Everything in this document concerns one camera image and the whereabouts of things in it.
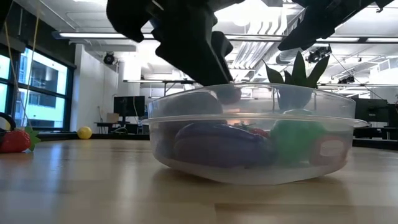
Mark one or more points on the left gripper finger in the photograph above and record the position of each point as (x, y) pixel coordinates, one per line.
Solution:
(224, 46)
(192, 53)

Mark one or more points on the red toy strawberry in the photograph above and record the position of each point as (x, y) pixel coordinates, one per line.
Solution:
(14, 141)
(259, 133)

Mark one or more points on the glossy green toy pepper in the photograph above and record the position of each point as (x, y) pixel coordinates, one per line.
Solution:
(295, 140)

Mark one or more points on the purple toy eggplant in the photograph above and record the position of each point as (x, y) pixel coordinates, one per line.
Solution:
(220, 146)

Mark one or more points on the pink toy fruit piece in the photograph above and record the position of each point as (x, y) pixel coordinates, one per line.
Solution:
(329, 151)

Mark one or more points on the clear plastic tupperware container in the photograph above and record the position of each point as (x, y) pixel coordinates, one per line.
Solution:
(248, 177)

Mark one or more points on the yellow toy lemon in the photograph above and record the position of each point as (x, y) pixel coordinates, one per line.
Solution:
(84, 132)

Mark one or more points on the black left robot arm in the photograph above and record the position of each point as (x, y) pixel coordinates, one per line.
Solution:
(127, 18)

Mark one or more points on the black track light cluster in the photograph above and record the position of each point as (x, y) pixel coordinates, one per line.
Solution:
(317, 55)

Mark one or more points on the green snake plant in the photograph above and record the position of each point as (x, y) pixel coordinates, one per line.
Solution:
(297, 71)

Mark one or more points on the black framed high table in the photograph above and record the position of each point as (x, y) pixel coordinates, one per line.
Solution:
(174, 81)

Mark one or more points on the black computer monitor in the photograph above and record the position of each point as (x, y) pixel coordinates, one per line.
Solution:
(373, 109)
(129, 105)

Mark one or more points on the black ceiling spotlight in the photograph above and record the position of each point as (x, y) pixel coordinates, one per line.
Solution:
(109, 58)

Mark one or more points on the long overhead light bar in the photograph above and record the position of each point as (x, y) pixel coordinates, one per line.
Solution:
(93, 35)

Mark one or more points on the brown cardboard box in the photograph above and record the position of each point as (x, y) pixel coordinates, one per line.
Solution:
(112, 117)

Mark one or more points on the dark office desk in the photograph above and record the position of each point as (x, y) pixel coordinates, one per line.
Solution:
(379, 132)

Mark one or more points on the large office window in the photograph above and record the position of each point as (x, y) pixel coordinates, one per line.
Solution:
(40, 93)

